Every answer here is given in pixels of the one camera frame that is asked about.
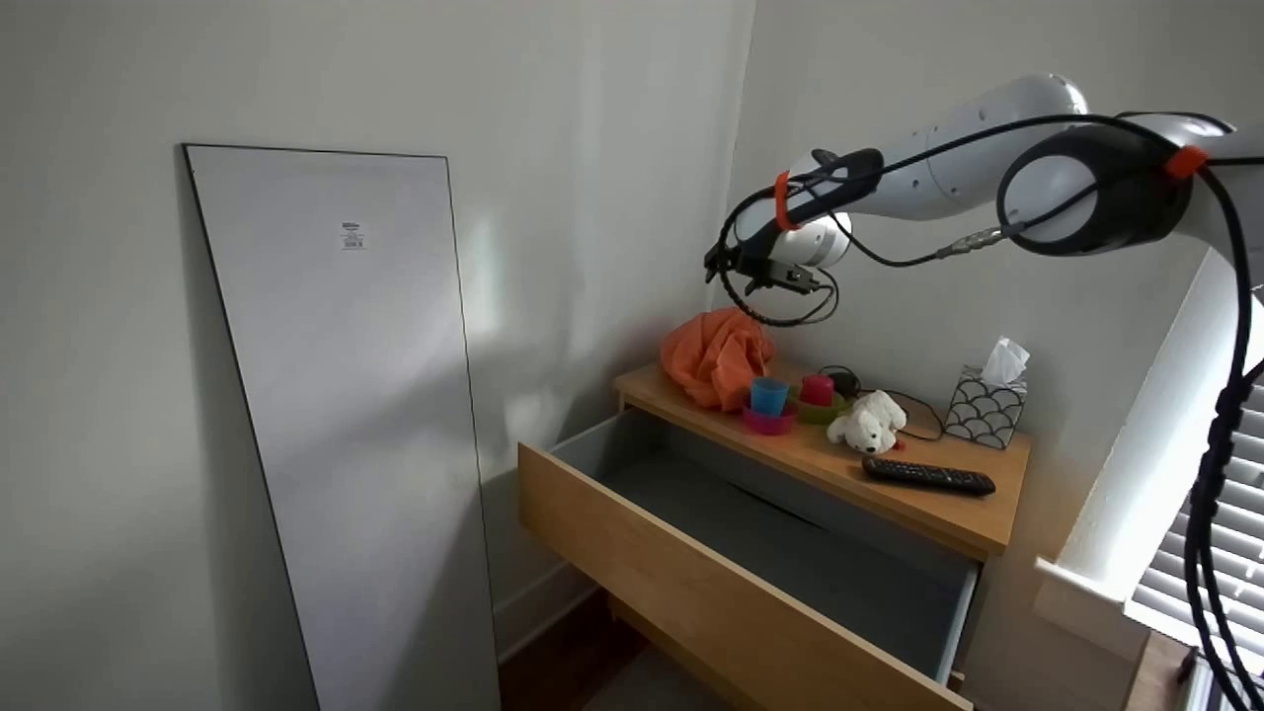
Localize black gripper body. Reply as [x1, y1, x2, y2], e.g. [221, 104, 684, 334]
[716, 233, 845, 299]

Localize orange towel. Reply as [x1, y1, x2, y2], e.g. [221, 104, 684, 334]
[654, 309, 783, 414]

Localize wooden cabinet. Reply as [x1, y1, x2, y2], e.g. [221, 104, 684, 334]
[607, 358, 1039, 711]

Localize wooden cabinet drawer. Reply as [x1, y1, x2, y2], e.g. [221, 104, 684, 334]
[512, 405, 987, 711]

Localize blue plastic cup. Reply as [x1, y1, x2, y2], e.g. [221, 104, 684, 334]
[748, 376, 795, 418]

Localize small green toy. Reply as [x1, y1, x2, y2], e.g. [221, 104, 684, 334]
[795, 393, 854, 428]

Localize pink plastic plate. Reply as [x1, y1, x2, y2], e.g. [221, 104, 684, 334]
[737, 403, 796, 437]

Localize white plush bear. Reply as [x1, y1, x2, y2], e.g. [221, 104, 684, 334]
[825, 388, 911, 457]

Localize white tissue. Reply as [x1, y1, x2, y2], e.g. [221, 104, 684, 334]
[979, 334, 1035, 393]

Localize scale patterned tissue box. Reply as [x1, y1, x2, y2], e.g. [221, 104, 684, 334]
[939, 370, 1031, 453]

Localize black remote control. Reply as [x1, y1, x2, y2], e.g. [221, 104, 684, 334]
[860, 453, 998, 501]

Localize large white board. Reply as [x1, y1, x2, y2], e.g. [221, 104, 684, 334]
[179, 137, 507, 711]

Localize white window blinds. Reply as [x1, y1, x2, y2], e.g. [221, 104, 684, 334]
[1120, 392, 1264, 663]

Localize white window frame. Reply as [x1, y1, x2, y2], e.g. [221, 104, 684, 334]
[1031, 250, 1264, 651]

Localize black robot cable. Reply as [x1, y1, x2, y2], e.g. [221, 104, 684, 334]
[702, 110, 1264, 711]

